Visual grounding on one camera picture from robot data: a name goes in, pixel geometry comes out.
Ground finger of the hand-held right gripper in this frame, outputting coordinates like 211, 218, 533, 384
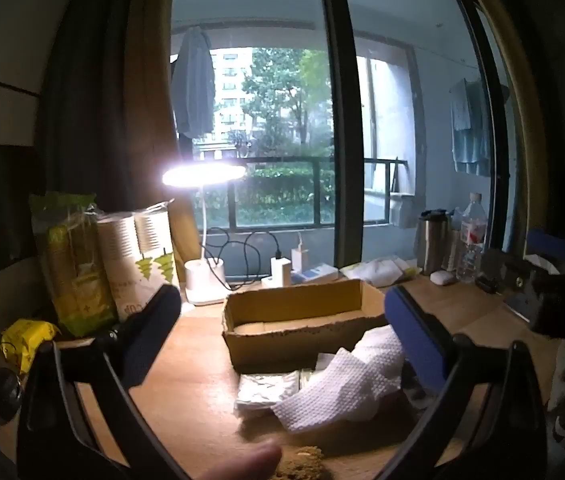
527, 229, 565, 273
477, 249, 561, 322

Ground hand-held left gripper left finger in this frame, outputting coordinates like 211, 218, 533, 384
16, 284, 198, 480

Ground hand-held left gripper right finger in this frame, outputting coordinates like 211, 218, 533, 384
384, 284, 549, 480

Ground cardboard box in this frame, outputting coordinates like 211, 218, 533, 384
221, 278, 389, 375

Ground person's left hand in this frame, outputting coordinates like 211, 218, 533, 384
196, 442, 283, 480

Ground clear water bottle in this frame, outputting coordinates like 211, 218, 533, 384
457, 192, 487, 283

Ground white desk lamp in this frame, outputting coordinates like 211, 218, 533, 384
161, 161, 248, 307

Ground clear bag of papers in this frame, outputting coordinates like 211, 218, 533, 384
340, 256, 421, 287

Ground pack of paper cups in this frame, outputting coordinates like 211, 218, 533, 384
96, 201, 180, 322

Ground steel tumbler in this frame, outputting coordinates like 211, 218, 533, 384
415, 210, 451, 276

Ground green plastic packet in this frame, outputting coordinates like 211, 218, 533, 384
30, 191, 117, 338

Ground blue white box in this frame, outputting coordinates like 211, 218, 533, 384
293, 263, 339, 283

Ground yellow packet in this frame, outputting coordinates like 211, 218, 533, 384
0, 319, 60, 376

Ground silver foil packet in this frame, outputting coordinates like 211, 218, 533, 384
234, 369, 331, 413

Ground hanging teal cloth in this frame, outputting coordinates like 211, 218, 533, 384
450, 77, 493, 177

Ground white charger block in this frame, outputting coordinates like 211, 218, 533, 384
269, 256, 293, 287

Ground black round object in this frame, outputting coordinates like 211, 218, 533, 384
0, 367, 23, 421

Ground brown coarse pad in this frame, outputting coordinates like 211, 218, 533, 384
276, 446, 336, 480

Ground balcony railing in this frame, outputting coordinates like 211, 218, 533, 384
195, 156, 408, 228

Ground hanging grey shirt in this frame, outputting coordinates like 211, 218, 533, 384
171, 27, 216, 140

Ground white charger with white cable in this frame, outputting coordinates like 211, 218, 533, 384
291, 232, 310, 274

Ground dark window frame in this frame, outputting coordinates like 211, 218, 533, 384
317, 0, 369, 272

